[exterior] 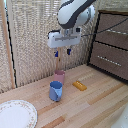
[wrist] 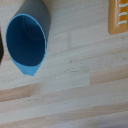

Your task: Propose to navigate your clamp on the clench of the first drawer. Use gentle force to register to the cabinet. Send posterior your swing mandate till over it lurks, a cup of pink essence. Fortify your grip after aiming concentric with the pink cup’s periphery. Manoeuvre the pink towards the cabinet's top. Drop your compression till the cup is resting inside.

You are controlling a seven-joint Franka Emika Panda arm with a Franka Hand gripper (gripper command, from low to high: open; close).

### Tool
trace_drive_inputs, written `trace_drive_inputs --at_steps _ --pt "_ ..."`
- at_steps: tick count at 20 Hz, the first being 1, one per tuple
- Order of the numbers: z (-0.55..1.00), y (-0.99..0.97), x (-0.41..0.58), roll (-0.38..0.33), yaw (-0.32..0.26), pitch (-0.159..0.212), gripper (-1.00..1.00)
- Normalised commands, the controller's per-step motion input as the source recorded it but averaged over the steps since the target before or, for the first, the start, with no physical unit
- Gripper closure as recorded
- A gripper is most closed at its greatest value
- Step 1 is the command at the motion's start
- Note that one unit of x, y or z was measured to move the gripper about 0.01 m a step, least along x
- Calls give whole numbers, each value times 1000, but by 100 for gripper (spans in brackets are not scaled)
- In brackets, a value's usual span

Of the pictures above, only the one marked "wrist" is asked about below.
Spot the blue plastic cup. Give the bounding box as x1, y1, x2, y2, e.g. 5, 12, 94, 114
5, 0, 52, 77

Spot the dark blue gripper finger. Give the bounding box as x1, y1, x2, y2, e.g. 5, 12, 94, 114
0, 31, 4, 64

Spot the yellow rectangular block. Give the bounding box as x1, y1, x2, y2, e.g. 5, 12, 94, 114
107, 0, 128, 35

